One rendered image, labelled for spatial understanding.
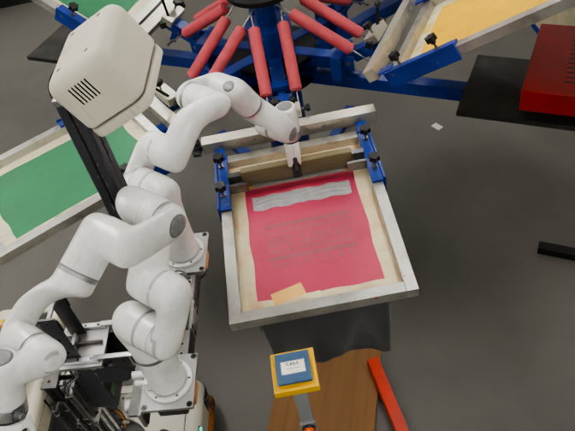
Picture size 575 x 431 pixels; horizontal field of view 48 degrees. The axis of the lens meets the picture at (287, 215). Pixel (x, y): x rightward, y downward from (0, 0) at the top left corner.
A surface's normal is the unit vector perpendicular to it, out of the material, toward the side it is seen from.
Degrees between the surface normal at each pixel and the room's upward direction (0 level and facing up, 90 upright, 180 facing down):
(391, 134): 0
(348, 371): 0
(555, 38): 0
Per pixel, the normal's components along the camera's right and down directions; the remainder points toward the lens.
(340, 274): -0.14, -0.68
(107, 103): 0.02, 0.72
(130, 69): 0.82, -0.41
